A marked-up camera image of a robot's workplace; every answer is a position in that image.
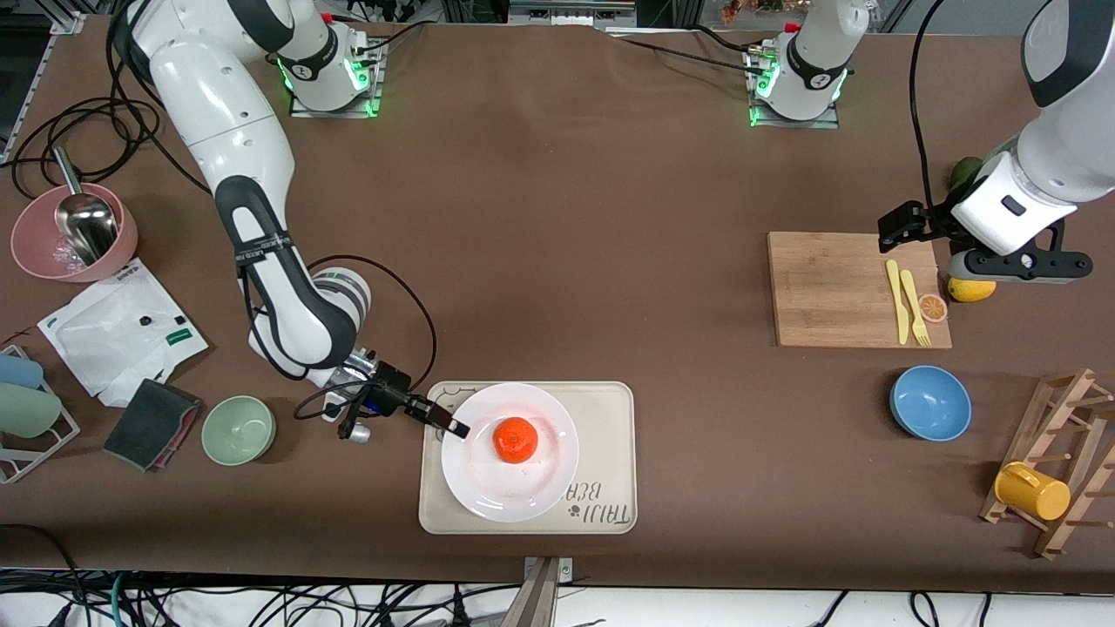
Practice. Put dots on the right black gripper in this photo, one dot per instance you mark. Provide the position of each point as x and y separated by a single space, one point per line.
392 383

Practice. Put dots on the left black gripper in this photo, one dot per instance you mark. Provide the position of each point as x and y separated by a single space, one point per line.
934 224

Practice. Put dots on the orange mandarin fruit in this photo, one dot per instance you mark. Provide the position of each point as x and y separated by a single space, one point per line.
515 440

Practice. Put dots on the white round plate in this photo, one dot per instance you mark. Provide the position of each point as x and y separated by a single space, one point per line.
514 496

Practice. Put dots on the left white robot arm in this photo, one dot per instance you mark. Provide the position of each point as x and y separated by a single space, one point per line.
1063 157

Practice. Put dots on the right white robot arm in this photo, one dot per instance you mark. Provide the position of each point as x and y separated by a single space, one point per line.
218 104

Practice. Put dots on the dark green avocado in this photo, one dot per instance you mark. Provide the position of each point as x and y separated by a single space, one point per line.
963 172

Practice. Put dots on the yellow plastic knife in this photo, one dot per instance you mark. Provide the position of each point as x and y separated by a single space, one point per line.
897 305

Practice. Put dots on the yellow plastic fork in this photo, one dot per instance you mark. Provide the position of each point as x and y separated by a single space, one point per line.
912 305

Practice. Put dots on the toy orange slice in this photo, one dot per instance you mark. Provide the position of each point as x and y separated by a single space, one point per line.
933 308

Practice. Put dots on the yellow lemon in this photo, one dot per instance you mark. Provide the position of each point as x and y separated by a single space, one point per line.
971 292

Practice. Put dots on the wooden cutting board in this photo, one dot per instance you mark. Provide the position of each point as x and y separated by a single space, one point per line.
827 296

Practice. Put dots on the cream bear print tray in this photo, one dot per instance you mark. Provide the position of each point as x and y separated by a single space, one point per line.
610 409

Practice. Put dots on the blue bowl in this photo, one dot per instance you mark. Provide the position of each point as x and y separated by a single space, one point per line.
930 403

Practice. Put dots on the pale green bowl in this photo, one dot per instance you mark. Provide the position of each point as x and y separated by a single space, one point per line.
239 430

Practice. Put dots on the wooden mug rack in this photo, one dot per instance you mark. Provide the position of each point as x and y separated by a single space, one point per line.
1058 409

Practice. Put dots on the dark grey folded cloth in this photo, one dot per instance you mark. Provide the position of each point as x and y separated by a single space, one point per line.
150 424

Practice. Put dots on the yellow mug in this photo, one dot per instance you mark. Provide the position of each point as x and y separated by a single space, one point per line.
1032 492

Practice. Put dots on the white plastic bag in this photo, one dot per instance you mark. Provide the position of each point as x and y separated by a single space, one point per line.
113 335

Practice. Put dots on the metal scoop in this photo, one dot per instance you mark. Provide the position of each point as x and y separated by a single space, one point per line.
85 222

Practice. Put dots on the pale green cup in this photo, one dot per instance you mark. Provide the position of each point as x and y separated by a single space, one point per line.
26 411

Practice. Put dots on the light blue cup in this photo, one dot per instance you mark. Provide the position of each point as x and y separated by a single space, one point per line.
17 373

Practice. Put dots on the pink bowl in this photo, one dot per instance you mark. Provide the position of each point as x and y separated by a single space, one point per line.
35 252

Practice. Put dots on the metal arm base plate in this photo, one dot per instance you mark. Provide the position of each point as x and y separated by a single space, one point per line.
832 122
376 83

